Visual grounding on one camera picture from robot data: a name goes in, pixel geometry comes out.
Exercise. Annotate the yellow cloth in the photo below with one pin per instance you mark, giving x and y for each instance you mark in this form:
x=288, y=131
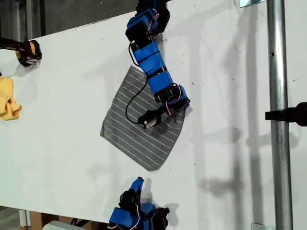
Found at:
x=7, y=100

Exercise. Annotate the short black camera stalk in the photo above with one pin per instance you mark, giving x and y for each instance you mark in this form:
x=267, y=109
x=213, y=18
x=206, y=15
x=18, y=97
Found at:
x=164, y=111

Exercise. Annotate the black and yellow tool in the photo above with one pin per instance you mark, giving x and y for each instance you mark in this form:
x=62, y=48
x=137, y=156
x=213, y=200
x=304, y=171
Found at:
x=26, y=51

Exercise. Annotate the black clamp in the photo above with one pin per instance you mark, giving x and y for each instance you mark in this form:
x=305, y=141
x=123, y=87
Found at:
x=287, y=113

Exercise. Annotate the steel post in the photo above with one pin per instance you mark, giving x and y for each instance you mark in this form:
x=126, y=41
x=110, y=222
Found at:
x=279, y=155

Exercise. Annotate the grey white-striped towel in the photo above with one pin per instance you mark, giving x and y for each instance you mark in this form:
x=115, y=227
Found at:
x=144, y=141

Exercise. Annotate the black camera box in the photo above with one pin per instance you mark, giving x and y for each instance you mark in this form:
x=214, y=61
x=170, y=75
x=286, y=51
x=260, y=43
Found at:
x=161, y=215
x=148, y=118

